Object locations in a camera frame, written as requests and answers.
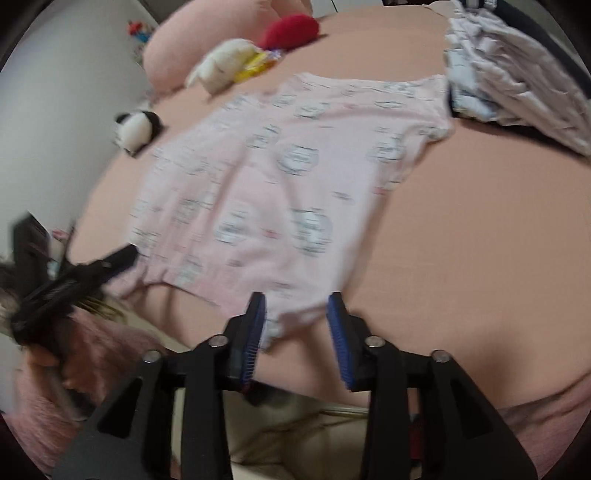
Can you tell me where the red plush pillow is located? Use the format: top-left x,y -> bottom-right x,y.
259,14 -> 321,51

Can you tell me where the pink fluffy robe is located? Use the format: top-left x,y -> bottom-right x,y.
9,305 -> 591,478

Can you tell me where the panda plush toy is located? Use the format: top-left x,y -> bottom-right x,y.
115,110 -> 163,156

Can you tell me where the white plush rabbit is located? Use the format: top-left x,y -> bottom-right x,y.
185,39 -> 259,95

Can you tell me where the stack of folded white clothes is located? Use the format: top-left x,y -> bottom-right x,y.
443,4 -> 591,158

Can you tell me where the person's left hand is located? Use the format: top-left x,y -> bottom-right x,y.
23,344 -> 77,393

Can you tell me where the pink round bed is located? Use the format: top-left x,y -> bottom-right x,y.
69,4 -> 591,416

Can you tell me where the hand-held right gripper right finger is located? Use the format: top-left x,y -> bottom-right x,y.
328,292 -> 539,480

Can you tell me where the red blue plush figure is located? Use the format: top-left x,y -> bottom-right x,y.
127,18 -> 155,44

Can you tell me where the pink rolled quilt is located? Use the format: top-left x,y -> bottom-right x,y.
142,0 -> 315,95

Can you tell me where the pink printed t-shirt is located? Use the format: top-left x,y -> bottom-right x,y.
106,71 -> 455,352

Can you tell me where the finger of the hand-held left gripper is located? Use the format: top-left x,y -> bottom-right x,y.
74,244 -> 138,289

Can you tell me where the yellow snack packet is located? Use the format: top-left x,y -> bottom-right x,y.
235,48 -> 287,84

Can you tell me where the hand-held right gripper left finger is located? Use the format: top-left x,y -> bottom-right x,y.
53,292 -> 267,480

